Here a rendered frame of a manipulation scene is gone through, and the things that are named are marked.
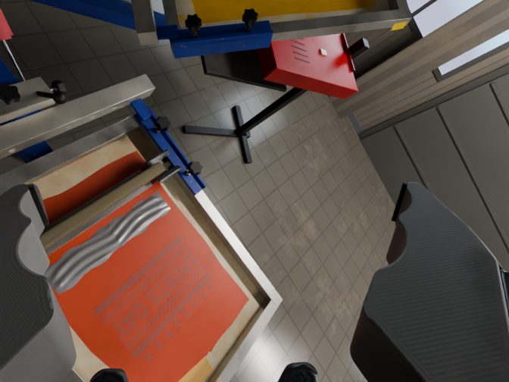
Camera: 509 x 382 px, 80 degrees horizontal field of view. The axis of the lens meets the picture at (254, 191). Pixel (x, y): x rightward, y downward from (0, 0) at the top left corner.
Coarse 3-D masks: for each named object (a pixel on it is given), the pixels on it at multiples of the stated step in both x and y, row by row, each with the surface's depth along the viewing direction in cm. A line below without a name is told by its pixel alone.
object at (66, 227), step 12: (156, 168) 84; (132, 180) 79; (144, 180) 81; (120, 192) 77; (132, 192) 80; (96, 204) 73; (108, 204) 74; (72, 216) 69; (84, 216) 70; (96, 216) 77; (60, 228) 67; (72, 228) 68; (48, 240) 65
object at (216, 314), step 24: (120, 168) 89; (96, 192) 83; (144, 192) 91; (168, 216) 94; (144, 240) 88; (168, 240) 92; (192, 240) 97; (216, 264) 100; (216, 288) 98; (240, 288) 103; (216, 312) 95; (216, 336) 93
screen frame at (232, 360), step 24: (72, 144) 79; (96, 144) 83; (24, 168) 72; (48, 168) 75; (0, 192) 68; (216, 216) 101; (240, 264) 104; (264, 288) 105; (264, 312) 102; (240, 336) 98; (240, 360) 92
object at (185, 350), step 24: (72, 192) 80; (48, 216) 75; (72, 240) 77; (120, 264) 82; (72, 288) 74; (96, 288) 77; (72, 312) 73; (96, 336) 74; (192, 336) 89; (120, 360) 76; (168, 360) 83; (192, 360) 87
